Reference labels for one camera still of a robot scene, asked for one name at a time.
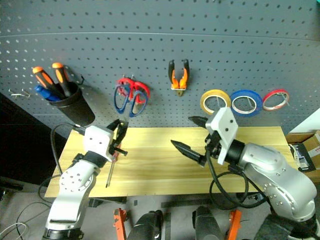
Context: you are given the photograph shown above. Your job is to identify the yellow tape roll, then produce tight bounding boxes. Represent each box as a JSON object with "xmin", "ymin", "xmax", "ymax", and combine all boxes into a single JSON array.
[{"xmin": 199, "ymin": 89, "xmax": 232, "ymax": 116}]

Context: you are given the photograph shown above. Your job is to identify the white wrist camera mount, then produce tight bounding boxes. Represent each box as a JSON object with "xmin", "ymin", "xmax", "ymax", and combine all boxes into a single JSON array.
[
  {"xmin": 204, "ymin": 107, "xmax": 240, "ymax": 166},
  {"xmin": 82, "ymin": 125, "xmax": 115, "ymax": 162}
]

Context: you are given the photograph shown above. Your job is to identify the blue handle scissors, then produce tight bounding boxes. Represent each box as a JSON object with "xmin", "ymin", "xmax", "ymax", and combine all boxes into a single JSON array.
[{"xmin": 114, "ymin": 84, "xmax": 149, "ymax": 118}]

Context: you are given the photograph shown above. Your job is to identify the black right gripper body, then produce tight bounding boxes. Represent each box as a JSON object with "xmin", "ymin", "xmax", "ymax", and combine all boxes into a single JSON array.
[{"xmin": 204, "ymin": 129, "xmax": 224, "ymax": 161}]

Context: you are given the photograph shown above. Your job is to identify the blue handle screwdriver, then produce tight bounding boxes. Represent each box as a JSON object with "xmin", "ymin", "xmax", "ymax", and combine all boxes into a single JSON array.
[{"xmin": 33, "ymin": 84, "xmax": 62, "ymax": 102}]

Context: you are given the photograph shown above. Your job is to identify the red tape roll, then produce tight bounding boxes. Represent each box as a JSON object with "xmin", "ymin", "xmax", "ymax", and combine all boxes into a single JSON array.
[{"xmin": 262, "ymin": 87, "xmax": 291, "ymax": 112}]

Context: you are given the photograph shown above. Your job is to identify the dark grey perforated pegboard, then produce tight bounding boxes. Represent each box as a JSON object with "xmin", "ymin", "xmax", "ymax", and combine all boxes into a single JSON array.
[{"xmin": 0, "ymin": 0, "xmax": 320, "ymax": 137}]

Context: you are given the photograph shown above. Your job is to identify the dark rounded shape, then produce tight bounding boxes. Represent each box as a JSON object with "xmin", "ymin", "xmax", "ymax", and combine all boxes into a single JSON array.
[
  {"xmin": 191, "ymin": 205, "xmax": 224, "ymax": 240},
  {"xmin": 126, "ymin": 209, "xmax": 165, "ymax": 240}
]

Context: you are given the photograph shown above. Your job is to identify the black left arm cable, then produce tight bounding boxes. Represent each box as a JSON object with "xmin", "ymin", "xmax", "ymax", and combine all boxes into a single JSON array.
[{"xmin": 49, "ymin": 123, "xmax": 87, "ymax": 176}]

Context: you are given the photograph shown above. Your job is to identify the orange black screwdriver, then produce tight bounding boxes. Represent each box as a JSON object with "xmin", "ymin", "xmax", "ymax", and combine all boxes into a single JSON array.
[
  {"xmin": 32, "ymin": 65, "xmax": 66, "ymax": 100},
  {"xmin": 51, "ymin": 62, "xmax": 74, "ymax": 98}
]

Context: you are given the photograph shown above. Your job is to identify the red handle scissors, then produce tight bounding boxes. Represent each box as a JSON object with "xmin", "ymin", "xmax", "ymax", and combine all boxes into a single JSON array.
[{"xmin": 115, "ymin": 77, "xmax": 151, "ymax": 106}]

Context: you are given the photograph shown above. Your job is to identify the brown cardboard box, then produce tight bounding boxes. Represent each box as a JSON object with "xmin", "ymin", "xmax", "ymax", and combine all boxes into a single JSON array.
[{"xmin": 285, "ymin": 129, "xmax": 320, "ymax": 177}]

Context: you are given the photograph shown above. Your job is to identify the white floor cable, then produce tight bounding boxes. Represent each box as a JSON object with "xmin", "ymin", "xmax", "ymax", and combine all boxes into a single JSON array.
[{"xmin": 0, "ymin": 221, "xmax": 29, "ymax": 240}]

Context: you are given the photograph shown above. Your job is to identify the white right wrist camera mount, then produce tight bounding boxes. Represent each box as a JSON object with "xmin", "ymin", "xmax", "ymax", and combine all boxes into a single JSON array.
[{"xmin": 204, "ymin": 107, "xmax": 240, "ymax": 166}]

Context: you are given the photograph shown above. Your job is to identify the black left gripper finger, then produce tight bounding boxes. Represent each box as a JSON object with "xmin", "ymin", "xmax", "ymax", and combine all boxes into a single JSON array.
[
  {"xmin": 116, "ymin": 120, "xmax": 130, "ymax": 146},
  {"xmin": 108, "ymin": 145, "xmax": 129, "ymax": 157}
]

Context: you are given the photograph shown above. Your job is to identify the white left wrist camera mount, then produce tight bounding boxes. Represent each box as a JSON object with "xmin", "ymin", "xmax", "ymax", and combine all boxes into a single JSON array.
[{"xmin": 82, "ymin": 125, "xmax": 115, "ymax": 162}]

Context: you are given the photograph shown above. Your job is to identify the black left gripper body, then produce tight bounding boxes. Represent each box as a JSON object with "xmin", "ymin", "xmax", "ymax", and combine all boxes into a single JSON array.
[{"xmin": 106, "ymin": 119, "xmax": 122, "ymax": 151}]

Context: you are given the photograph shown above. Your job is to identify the blue tape roll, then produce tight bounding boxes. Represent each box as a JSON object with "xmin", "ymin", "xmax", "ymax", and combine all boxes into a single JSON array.
[{"xmin": 229, "ymin": 89, "xmax": 264, "ymax": 117}]

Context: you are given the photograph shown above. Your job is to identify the black cup holder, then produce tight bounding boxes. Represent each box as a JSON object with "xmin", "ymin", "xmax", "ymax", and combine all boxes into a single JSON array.
[{"xmin": 48, "ymin": 81, "xmax": 96, "ymax": 127}]

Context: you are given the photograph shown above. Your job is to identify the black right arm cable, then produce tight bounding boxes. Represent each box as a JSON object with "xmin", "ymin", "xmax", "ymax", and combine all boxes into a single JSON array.
[{"xmin": 205, "ymin": 149, "xmax": 271, "ymax": 211}]

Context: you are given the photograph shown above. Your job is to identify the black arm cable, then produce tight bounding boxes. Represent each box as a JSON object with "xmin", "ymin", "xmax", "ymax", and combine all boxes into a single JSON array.
[
  {"xmin": 49, "ymin": 123, "xmax": 87, "ymax": 176},
  {"xmin": 205, "ymin": 149, "xmax": 271, "ymax": 211}
]

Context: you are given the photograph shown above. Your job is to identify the metal pegboard hook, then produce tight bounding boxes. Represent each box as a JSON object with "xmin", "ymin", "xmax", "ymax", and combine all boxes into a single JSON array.
[{"xmin": 8, "ymin": 88, "xmax": 33, "ymax": 99}]

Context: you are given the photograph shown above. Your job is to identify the white panel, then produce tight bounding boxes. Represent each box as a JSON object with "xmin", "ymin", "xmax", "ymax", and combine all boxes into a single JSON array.
[{"xmin": 289, "ymin": 107, "xmax": 320, "ymax": 135}]

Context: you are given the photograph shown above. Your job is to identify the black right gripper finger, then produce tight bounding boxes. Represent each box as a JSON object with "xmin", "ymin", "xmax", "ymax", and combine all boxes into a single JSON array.
[
  {"xmin": 170, "ymin": 139, "xmax": 208, "ymax": 168},
  {"xmin": 187, "ymin": 115, "xmax": 211, "ymax": 131}
]

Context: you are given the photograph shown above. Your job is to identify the orange black pliers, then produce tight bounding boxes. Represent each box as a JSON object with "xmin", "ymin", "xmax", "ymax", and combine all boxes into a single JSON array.
[{"xmin": 168, "ymin": 58, "xmax": 190, "ymax": 97}]

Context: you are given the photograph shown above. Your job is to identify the red handle screwdriver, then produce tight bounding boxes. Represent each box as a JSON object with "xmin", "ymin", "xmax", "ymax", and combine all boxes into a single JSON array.
[{"xmin": 105, "ymin": 143, "xmax": 122, "ymax": 189}]

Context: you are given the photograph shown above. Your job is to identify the orange clamp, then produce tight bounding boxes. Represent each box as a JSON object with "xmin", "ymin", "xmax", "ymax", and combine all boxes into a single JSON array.
[
  {"xmin": 226, "ymin": 209, "xmax": 243, "ymax": 240},
  {"xmin": 112, "ymin": 208, "xmax": 129, "ymax": 240}
]

